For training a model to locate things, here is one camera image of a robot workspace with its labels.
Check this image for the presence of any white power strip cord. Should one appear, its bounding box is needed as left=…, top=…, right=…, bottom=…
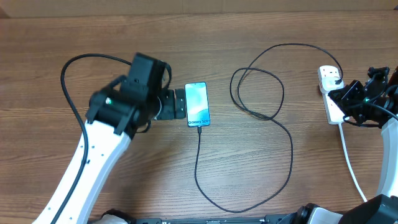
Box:
left=337, top=122, right=369, bottom=203

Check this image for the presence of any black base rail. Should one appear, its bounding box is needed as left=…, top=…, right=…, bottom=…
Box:
left=134, top=214, right=286, bottom=224

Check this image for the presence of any white power strip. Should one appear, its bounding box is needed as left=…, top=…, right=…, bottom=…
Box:
left=318, top=65, right=344, bottom=124

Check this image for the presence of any white charger plug adapter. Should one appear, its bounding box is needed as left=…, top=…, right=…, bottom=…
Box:
left=319, top=76, right=344, bottom=94

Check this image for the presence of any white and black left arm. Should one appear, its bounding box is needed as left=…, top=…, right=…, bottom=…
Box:
left=35, top=53, right=186, bottom=223

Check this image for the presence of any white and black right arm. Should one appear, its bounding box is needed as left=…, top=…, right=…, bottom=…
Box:
left=279, top=65, right=397, bottom=224

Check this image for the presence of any blue Galaxy smartphone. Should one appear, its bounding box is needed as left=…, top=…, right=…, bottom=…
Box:
left=185, top=82, right=211, bottom=128

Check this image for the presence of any black USB charging cable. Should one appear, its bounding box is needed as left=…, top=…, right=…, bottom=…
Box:
left=193, top=42, right=344, bottom=214

